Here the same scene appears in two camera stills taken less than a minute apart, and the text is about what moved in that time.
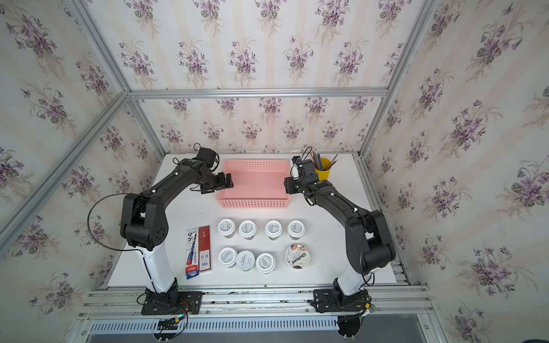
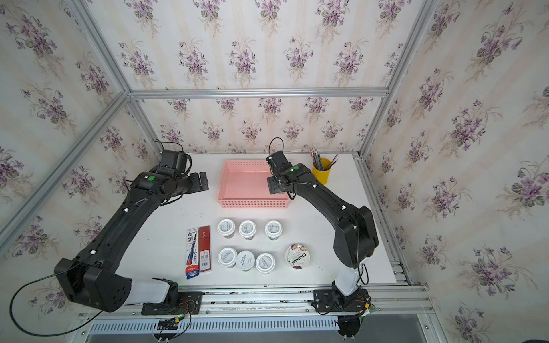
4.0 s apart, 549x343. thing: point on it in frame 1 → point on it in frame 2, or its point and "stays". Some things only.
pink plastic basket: (256, 184) stays
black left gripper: (220, 184) → (196, 184)
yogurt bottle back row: (273, 229) stays
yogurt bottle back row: (248, 229) stays
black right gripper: (287, 183) → (271, 184)
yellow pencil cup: (324, 174) stays
